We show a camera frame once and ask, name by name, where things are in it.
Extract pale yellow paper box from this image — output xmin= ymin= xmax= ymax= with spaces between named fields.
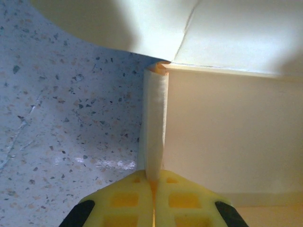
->
xmin=30 ymin=0 xmax=303 ymax=227

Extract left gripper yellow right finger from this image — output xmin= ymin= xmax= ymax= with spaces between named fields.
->
xmin=155 ymin=169 xmax=248 ymax=227

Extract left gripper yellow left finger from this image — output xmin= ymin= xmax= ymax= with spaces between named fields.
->
xmin=61 ymin=169 xmax=156 ymax=227

